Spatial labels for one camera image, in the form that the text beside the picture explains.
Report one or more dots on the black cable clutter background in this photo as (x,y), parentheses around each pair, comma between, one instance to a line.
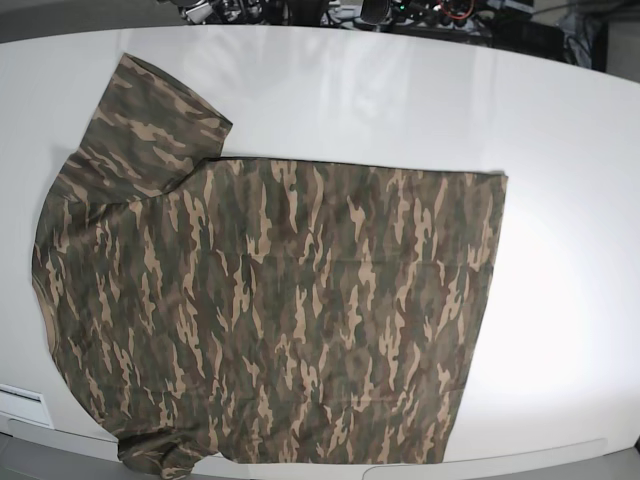
(566,33)

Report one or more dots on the camouflage T-shirt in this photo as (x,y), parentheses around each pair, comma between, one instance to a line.
(270,311)

